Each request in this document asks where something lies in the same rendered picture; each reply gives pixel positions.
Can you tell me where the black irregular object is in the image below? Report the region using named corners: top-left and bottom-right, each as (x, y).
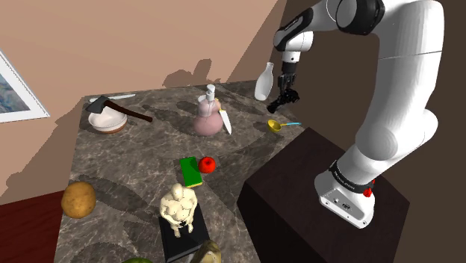
top-left (267, 88), bottom-right (300, 114)

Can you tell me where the white bottle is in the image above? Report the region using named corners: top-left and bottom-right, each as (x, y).
top-left (254, 61), bottom-right (275, 102)

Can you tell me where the white blade knife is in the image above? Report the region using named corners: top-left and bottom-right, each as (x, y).
top-left (214, 97), bottom-right (233, 135)

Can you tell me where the pink soap dispenser bottle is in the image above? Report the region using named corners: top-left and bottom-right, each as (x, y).
top-left (193, 84), bottom-right (225, 137)

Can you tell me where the red apple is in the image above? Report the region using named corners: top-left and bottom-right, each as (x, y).
top-left (197, 155), bottom-right (217, 175)

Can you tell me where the dark robot stand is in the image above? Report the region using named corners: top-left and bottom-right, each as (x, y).
top-left (236, 126), bottom-right (411, 263)

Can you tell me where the green sponge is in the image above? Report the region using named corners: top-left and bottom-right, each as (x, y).
top-left (179, 156), bottom-right (204, 189)

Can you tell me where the white flat utensil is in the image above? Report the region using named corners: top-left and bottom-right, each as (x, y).
top-left (89, 93), bottom-right (137, 104)

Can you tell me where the cream muscular man figure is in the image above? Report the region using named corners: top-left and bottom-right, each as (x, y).
top-left (159, 182), bottom-right (199, 239)

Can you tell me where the white bowl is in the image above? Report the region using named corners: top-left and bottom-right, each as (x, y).
top-left (87, 108), bottom-right (128, 134)

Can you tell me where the beige rounded object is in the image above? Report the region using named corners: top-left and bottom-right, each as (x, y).
top-left (190, 239), bottom-right (223, 263)

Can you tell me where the black book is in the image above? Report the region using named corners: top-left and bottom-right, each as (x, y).
top-left (158, 202), bottom-right (211, 263)

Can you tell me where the brown potato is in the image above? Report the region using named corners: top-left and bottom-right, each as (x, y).
top-left (60, 181), bottom-right (98, 220)

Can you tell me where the yellow measuring spoon blue handle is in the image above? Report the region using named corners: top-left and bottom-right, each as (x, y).
top-left (267, 119), bottom-right (302, 134)

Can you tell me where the axe with dark handle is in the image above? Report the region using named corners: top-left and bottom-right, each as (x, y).
top-left (84, 95), bottom-right (154, 123)

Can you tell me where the framed wall picture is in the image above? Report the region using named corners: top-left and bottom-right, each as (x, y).
top-left (0, 49), bottom-right (51, 124)

